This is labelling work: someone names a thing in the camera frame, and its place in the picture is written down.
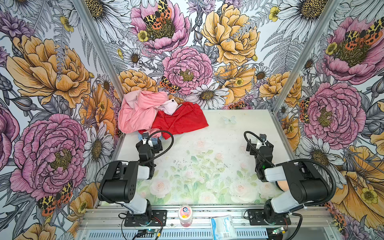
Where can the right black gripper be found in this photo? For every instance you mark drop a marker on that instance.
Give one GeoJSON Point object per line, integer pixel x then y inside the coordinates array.
{"type": "Point", "coordinates": [261, 147]}

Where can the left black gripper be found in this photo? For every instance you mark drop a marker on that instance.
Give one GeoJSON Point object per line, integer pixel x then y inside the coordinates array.
{"type": "Point", "coordinates": [151, 142]}

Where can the light blue cloth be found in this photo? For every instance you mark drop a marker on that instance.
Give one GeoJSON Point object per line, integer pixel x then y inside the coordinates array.
{"type": "Point", "coordinates": [150, 138]}

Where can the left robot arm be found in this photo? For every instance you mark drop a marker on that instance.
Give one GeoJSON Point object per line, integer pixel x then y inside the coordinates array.
{"type": "Point", "coordinates": [120, 182]}

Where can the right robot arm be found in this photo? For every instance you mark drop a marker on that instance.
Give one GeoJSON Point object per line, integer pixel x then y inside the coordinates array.
{"type": "Point", "coordinates": [308, 183]}

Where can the pink cloth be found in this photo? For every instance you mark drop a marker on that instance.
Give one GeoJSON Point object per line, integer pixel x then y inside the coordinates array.
{"type": "Point", "coordinates": [140, 108]}

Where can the plush doll toy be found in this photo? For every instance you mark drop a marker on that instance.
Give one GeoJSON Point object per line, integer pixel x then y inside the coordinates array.
{"type": "Point", "coordinates": [283, 185]}

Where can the red shirt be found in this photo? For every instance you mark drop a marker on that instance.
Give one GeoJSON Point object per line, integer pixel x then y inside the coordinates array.
{"type": "Point", "coordinates": [187, 118]}

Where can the pink lidded jar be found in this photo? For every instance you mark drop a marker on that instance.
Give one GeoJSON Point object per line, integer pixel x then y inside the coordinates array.
{"type": "Point", "coordinates": [185, 214]}

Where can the white wipes packet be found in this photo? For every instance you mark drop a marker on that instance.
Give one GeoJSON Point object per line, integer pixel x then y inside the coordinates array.
{"type": "Point", "coordinates": [223, 228]}

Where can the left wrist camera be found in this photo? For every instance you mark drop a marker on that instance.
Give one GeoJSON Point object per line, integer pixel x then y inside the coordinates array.
{"type": "Point", "coordinates": [145, 136]}

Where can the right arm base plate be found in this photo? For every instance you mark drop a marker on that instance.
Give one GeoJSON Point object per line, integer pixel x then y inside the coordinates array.
{"type": "Point", "coordinates": [258, 217]}

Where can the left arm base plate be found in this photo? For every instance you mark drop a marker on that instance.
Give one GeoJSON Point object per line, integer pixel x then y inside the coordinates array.
{"type": "Point", "coordinates": [153, 218]}

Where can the aluminium front rail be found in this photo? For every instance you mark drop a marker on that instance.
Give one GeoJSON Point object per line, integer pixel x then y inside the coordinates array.
{"type": "Point", "coordinates": [108, 223]}

